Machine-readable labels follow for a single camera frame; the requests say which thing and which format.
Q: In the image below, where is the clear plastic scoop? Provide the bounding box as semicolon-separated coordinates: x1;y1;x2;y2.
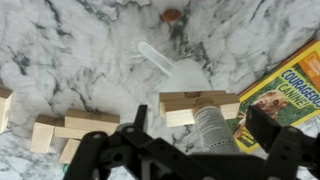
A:
137;41;213;93

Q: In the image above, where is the small brown nut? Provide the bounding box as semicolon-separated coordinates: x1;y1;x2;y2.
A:
160;8;183;23

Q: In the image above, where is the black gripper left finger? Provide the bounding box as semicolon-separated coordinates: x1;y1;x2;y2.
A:
63;102;161;180

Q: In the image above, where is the white bottle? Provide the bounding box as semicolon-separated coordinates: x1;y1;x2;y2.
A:
192;104;240;154

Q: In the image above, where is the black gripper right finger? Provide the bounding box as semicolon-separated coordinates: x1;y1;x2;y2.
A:
245;103;320;180

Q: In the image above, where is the yellow dog book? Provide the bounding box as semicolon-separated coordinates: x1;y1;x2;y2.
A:
233;39;320;154

